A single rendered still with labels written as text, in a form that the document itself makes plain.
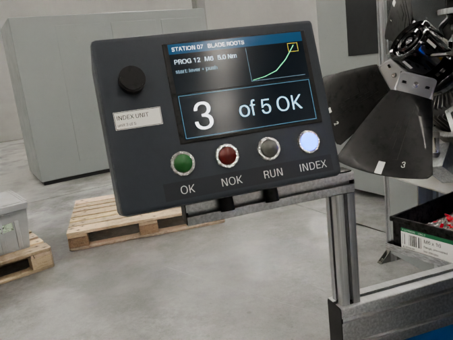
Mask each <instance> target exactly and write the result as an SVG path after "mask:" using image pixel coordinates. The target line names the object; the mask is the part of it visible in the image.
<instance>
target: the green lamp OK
mask: <svg viewBox="0 0 453 340"><path fill-rule="evenodd" d="M194 167H195V160H194V158H193V156H192V155H191V154H190V153H188V152H185V151H179V152H176V153H175V154H174V155H173V156H172V158H171V169H172V170H173V172H174V173H176V174H177V175H180V176H186V175H189V174H190V173H191V172H192V171H193V170H194Z"/></svg>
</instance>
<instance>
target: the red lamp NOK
mask: <svg viewBox="0 0 453 340"><path fill-rule="evenodd" d="M215 159H216V162H217V163H218V164H219V165H220V166H221V167H224V168H230V167H233V166H234V165H235V164H236V163H237V161H238V159H239V153H238V151H237V149H236V148H235V147H234V146H233V145H231V144H222V145H220V146H219V147H218V148H217V149H216V152H215Z"/></svg>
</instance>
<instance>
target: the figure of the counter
mask: <svg viewBox="0 0 453 340"><path fill-rule="evenodd" d="M177 100H178V104H179V111H180V115H181V122H182V126H183V133H184V136H185V140H193V139H197V138H205V137H210V136H218V135H223V134H229V130H228V126H227V119H226V115H225V112H224V105H223V101H222V94H221V90H211V91H205V92H196V93H190V94H180V95H177Z"/></svg>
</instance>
